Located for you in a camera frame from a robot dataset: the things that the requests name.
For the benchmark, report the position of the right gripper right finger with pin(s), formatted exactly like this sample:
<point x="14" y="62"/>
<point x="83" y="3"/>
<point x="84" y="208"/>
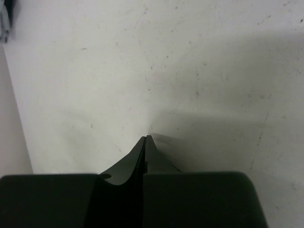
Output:
<point x="157" y="162"/>

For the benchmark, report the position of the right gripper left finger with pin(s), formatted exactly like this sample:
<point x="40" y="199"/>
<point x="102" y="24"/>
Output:
<point x="123" y="188"/>

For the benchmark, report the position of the grey folded tank top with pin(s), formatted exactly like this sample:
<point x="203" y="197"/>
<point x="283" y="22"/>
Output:
<point x="4" y="23"/>

